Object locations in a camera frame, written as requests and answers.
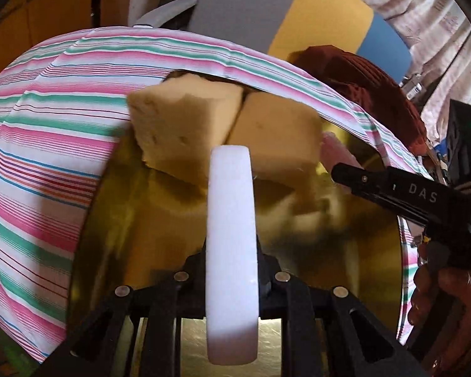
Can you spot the red-brown quilted jacket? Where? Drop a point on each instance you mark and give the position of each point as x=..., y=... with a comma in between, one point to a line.
x=357, y=78

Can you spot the round gold metal container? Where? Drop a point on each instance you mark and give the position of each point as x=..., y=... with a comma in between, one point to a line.
x=141, y=224

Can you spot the smooth yellow sponge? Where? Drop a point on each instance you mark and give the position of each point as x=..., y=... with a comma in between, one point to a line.
x=274, y=133

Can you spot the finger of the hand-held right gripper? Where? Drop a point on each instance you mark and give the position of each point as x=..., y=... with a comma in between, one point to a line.
x=396, y=196

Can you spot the person's right hand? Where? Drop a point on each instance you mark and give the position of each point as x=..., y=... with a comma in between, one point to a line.
x=451, y=294

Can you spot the grey yellow blue chair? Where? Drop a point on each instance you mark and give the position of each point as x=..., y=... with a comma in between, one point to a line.
x=235, y=11

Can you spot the pale printed curtain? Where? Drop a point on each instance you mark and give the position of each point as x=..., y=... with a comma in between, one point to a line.
x=428, y=19

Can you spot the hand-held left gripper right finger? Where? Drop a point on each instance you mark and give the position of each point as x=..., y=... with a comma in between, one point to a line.
x=294, y=298

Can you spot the yellow sponge with holes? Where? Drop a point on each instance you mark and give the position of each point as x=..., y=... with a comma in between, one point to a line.
x=180, y=125

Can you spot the striped tablecloth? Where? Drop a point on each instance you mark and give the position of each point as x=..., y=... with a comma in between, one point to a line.
x=43, y=125

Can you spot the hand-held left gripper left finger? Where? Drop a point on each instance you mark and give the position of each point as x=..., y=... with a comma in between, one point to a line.
x=168, y=294

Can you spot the white foam block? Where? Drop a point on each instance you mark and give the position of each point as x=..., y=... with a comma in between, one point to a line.
x=230, y=243

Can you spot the pink soft block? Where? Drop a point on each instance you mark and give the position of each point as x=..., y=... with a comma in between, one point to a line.
x=335, y=151

